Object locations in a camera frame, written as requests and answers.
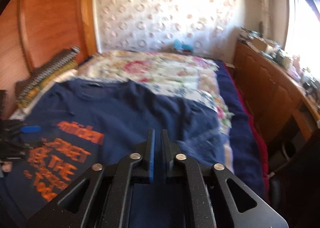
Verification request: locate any white circle-patterned curtain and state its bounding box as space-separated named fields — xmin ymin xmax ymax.
xmin=95 ymin=0 xmax=241 ymax=57

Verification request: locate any floral quilt bedspread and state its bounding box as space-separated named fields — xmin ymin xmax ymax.
xmin=75 ymin=49 xmax=235 ymax=173

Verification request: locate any navy t-shirt orange print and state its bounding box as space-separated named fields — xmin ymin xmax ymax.
xmin=1 ymin=78 xmax=227 ymax=227

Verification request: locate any person's left hand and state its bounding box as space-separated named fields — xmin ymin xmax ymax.
xmin=0 ymin=161 xmax=12 ymax=173

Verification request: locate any red blanket edge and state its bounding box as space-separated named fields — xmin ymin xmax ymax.
xmin=222 ymin=62 xmax=270 ymax=204

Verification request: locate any wooden sideboard cabinet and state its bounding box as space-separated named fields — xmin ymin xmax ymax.
xmin=233 ymin=41 xmax=319 ymax=168

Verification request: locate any cardboard box on sideboard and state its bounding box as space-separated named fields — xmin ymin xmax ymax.
xmin=252 ymin=37 xmax=273 ymax=53

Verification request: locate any blue toy object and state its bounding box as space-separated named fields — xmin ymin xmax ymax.
xmin=173 ymin=39 xmax=194 ymax=53

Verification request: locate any wooden wardrobe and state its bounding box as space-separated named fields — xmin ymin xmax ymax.
xmin=1 ymin=0 xmax=97 ymax=119

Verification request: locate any navy blue blanket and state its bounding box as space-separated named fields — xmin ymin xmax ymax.
xmin=215 ymin=60 xmax=266 ymax=199

